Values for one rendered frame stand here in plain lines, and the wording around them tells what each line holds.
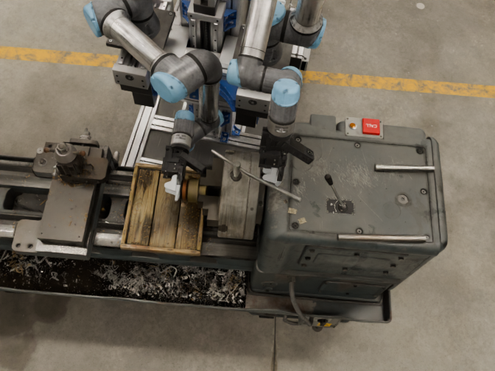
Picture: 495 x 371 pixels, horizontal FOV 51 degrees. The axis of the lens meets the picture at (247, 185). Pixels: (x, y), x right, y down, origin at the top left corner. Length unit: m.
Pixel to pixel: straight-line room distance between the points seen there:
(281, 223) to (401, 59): 2.35
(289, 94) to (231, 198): 0.46
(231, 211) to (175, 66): 0.51
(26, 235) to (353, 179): 1.21
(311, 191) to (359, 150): 0.24
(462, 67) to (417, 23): 0.45
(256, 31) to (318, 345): 1.81
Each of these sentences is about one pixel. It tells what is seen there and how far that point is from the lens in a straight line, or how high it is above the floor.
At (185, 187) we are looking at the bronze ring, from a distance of 1.86.
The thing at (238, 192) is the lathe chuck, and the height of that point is 1.23.
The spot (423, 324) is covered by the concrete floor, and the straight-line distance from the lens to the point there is 3.07.
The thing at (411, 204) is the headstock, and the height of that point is 1.26.
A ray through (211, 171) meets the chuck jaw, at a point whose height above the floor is 1.15.
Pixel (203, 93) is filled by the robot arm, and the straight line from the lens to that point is 1.93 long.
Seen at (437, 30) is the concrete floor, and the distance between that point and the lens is 4.10.
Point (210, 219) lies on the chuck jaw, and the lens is 1.80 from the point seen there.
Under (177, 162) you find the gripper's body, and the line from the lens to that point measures 1.91.
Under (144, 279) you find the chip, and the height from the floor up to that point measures 0.59.
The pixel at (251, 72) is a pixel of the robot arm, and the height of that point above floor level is 1.58.
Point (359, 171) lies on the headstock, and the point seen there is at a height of 1.25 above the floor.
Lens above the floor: 2.81
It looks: 65 degrees down
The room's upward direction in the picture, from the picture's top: 9 degrees clockwise
